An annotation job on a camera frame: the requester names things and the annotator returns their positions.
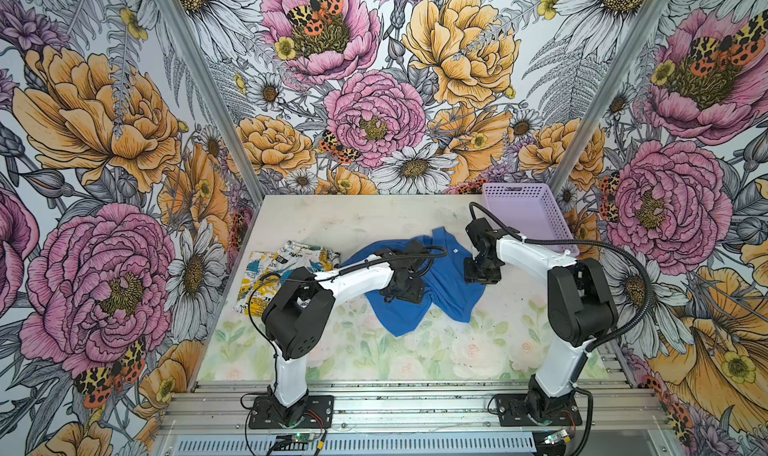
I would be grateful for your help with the aluminium mounting rail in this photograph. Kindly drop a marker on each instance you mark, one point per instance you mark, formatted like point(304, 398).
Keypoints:
point(409, 407)

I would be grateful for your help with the blue cloth garment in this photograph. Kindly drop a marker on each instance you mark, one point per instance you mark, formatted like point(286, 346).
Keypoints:
point(445, 287)

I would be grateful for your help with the white teal yellow printed garment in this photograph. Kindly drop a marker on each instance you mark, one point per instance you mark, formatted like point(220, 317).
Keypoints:
point(266, 271)

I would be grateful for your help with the aluminium corner post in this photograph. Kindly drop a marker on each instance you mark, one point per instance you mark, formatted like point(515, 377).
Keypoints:
point(184, 36)
point(647, 20)

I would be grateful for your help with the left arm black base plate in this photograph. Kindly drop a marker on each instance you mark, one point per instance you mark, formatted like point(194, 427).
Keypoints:
point(309, 412)

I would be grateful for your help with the white slotted cable duct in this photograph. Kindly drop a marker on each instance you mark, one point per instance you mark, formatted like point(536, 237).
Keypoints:
point(491, 443)

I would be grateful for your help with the green circuit board right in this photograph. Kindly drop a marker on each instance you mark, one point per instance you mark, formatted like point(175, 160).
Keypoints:
point(561, 436)

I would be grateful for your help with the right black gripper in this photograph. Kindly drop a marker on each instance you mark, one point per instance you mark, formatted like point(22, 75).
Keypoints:
point(494, 278)

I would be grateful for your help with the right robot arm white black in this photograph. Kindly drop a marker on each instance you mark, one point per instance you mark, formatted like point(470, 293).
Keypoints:
point(580, 310)

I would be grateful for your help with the green circuit board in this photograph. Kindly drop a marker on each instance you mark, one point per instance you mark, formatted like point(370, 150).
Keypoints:
point(298, 442)
point(561, 436)

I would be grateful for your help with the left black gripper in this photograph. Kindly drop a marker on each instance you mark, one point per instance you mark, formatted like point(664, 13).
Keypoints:
point(416, 294)

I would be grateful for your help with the lavender plastic laundry basket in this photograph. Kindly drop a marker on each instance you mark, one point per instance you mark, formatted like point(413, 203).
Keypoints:
point(530, 208)

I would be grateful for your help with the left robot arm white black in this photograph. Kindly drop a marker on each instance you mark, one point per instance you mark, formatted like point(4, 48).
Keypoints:
point(298, 313)

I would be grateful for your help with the right aluminium corner post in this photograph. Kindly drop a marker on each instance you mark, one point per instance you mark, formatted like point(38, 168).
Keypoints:
point(647, 20)

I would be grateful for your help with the left aluminium corner post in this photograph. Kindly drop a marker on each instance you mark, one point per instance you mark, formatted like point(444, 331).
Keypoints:
point(184, 36)

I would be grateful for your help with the green circuit board left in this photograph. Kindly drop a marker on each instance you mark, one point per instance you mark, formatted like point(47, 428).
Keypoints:
point(298, 442)

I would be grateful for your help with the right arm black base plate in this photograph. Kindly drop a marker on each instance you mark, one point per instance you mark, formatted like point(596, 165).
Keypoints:
point(535, 409)

